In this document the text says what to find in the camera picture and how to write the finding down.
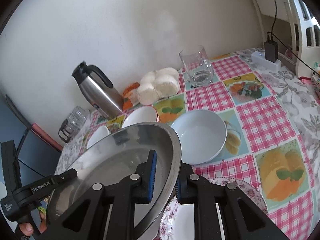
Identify black charger adapter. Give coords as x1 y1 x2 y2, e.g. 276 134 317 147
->
264 32 278 63

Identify strawberry pattern bowl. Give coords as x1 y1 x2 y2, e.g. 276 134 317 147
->
122 106 159 128

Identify steel thermos jug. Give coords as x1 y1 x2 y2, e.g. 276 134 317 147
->
72 61 124 119

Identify person's left hand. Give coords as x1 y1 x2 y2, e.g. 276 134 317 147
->
15 210 47 239

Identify orange snack packet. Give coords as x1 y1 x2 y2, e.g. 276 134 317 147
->
123 82 140 111

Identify floral porcelain plate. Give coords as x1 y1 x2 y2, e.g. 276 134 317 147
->
159 176 269 240

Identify checkered picture tablecloth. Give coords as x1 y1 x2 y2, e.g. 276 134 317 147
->
56 49 319 239

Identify white shelf cabinet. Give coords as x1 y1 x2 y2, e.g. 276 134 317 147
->
252 0 319 77

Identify large steel plate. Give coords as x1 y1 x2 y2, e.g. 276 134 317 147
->
47 122 182 239

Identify bag of white buns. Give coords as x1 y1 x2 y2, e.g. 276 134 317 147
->
137 67 180 105

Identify light blue bowl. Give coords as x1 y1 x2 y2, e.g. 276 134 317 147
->
171 109 227 165

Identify glass cups on tray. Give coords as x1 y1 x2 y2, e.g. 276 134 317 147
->
58 106 89 143

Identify white power strip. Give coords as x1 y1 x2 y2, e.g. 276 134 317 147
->
251 51 281 73

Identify small white bowl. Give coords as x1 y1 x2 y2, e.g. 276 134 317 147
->
87 126 110 149

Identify clear glass mug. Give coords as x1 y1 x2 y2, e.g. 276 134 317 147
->
179 46 214 87

